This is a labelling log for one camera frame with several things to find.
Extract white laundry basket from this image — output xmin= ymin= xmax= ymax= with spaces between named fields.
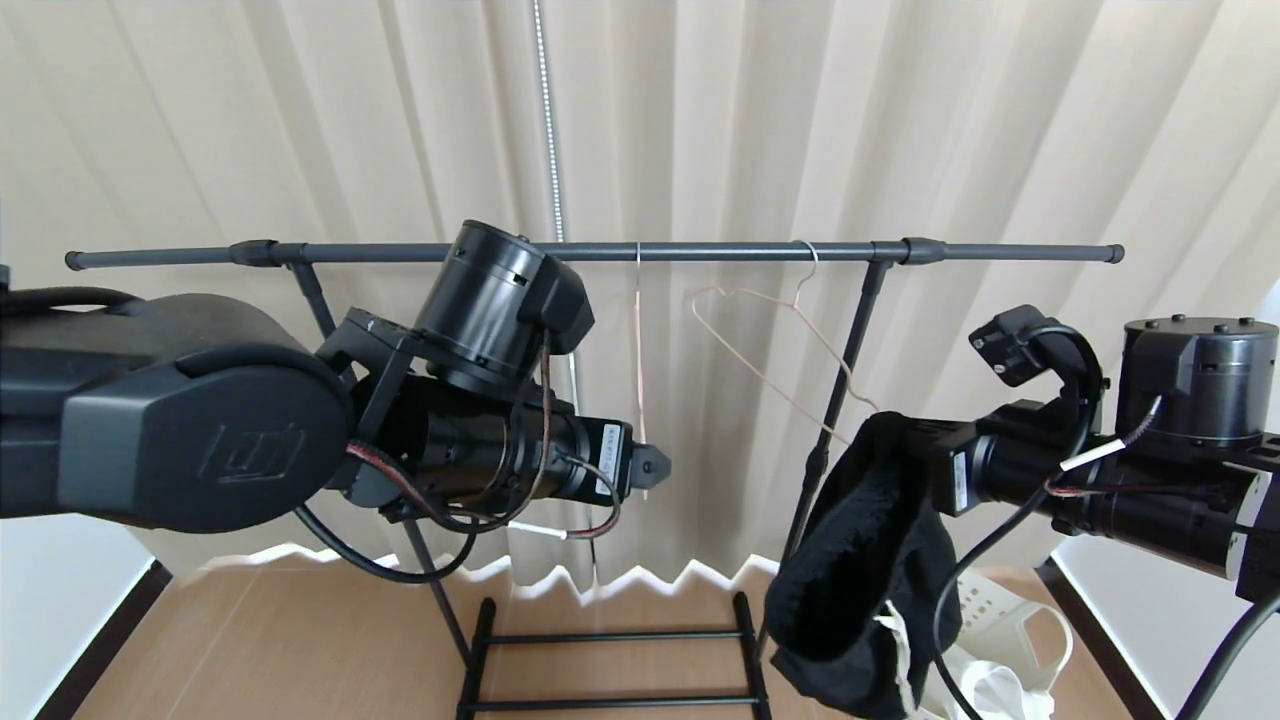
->
xmin=884 ymin=574 xmax=1075 ymax=720

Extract white garment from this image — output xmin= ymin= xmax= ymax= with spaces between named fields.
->
xmin=879 ymin=599 xmax=1052 ymax=720

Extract black shorts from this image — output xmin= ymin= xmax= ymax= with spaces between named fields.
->
xmin=764 ymin=409 xmax=967 ymax=720

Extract pink clothes hanger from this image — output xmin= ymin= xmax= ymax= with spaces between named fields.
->
xmin=689 ymin=239 xmax=882 ymax=429
xmin=633 ymin=240 xmax=652 ymax=502

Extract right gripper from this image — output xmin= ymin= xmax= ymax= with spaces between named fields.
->
xmin=929 ymin=399 xmax=1252 ymax=580

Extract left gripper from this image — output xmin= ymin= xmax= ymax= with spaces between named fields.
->
xmin=369 ymin=384 xmax=673 ymax=508

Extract beige curtain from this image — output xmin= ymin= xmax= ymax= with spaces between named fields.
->
xmin=0 ymin=0 xmax=1280 ymax=603

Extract black clothes rack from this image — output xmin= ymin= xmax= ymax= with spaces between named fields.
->
xmin=64 ymin=237 xmax=1127 ymax=720

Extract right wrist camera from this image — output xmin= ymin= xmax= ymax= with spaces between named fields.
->
xmin=967 ymin=303 xmax=1107 ymax=432

